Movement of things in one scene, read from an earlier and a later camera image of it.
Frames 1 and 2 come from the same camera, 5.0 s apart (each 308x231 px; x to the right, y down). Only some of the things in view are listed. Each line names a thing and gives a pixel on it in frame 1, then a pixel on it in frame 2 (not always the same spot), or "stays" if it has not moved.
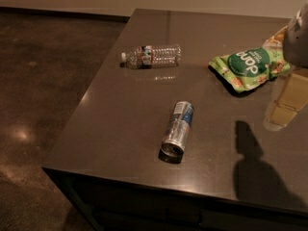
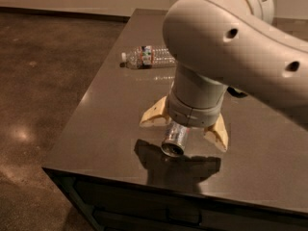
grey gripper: [298, 43] -> [192, 114]
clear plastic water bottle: [151, 57] stays
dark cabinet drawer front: [112, 206] stays
